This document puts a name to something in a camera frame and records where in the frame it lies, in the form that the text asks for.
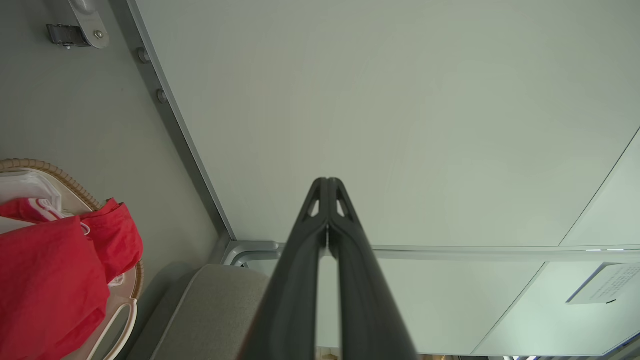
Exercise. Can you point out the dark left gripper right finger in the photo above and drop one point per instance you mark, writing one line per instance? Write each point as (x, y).
(365, 300)

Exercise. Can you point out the grey fabric sofa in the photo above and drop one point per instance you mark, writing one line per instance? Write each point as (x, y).
(215, 310)

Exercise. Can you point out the white paper sign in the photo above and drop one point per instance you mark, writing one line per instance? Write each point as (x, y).
(607, 285)

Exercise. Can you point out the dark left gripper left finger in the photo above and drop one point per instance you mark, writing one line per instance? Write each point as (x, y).
(292, 300)

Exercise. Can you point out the grey upright partition foot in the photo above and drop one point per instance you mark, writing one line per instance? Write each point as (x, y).
(250, 247)

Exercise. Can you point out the white basket liner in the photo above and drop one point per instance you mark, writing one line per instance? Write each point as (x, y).
(25, 185)

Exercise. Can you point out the grey rail bolt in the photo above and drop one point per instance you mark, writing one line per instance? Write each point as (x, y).
(161, 96)
(143, 55)

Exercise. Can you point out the black caster wheel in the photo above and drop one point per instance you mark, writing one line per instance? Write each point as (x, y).
(67, 35)

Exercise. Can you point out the red and white garment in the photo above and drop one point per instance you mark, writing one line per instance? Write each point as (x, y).
(45, 280)

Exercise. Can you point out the grey curved partition foot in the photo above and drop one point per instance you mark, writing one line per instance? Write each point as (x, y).
(90, 20)

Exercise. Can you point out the white wicker-rim laundry basket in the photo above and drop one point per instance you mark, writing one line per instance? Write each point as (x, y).
(131, 280)

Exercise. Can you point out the grey partition bottom rail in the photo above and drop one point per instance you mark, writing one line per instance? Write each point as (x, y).
(185, 150)

